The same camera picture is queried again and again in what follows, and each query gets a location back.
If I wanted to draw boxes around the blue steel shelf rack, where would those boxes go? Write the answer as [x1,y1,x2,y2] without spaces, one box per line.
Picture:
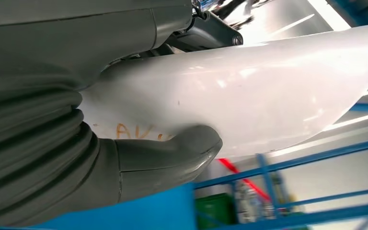
[0,182,198,230]
[193,0,368,230]

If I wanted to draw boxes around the green plastic crate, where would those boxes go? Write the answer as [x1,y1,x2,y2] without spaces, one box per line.
[195,193,239,230]

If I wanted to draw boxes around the red barrier belt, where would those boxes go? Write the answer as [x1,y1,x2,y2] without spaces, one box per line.
[218,158,272,202]

